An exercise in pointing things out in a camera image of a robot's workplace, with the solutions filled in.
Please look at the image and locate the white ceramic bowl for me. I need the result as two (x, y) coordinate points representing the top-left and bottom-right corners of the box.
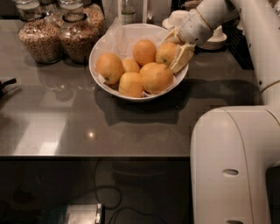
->
(88, 23), (190, 103)

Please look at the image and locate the silver metal box below table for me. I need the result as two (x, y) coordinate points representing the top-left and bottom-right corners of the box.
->
(43, 202), (106, 224)

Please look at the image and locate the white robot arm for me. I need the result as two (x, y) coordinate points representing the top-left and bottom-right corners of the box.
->
(167, 0), (280, 224)

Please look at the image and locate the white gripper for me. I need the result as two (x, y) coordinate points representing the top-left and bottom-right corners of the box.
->
(162, 9), (214, 74)

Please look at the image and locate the clear glass bottle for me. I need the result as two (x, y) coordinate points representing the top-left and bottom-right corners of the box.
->
(121, 0), (136, 25)

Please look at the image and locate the right stack of white bowls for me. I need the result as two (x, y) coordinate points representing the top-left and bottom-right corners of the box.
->
(200, 25), (228, 50)

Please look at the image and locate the black rubber mat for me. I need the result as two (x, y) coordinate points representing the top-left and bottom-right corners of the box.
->
(222, 22), (254, 70)

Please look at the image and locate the large front right orange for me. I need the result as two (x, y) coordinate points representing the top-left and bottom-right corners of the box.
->
(140, 62), (174, 95)

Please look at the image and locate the wooden box in background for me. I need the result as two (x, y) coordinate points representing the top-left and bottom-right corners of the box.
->
(183, 0), (202, 10)

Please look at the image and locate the left glass cereal jar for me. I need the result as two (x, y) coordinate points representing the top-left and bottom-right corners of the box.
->
(12, 0), (63, 64)

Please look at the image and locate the left stack of white bowls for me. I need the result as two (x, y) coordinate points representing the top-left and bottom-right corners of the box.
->
(162, 10), (187, 29)

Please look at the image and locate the black handle at left edge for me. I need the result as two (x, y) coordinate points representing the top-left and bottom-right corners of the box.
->
(0, 78), (17, 99)

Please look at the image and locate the stack of white bowls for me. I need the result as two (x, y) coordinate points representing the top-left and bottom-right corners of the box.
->
(162, 10), (187, 29)
(200, 25), (228, 50)

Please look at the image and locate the white paper bowl liner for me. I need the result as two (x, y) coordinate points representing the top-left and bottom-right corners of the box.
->
(97, 17), (185, 99)

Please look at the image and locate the small middle orange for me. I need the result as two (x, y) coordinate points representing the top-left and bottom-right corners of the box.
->
(122, 59), (140, 73)

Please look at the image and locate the middle glass cereal jar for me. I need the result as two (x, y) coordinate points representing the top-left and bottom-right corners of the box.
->
(58, 0), (99, 64)

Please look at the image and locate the rear glass cereal jar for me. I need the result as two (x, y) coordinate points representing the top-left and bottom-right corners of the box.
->
(83, 0), (106, 36)

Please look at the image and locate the glass cereal jar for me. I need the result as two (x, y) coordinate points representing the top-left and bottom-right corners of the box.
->
(83, 0), (106, 36)
(58, 0), (99, 64)
(12, 0), (63, 64)

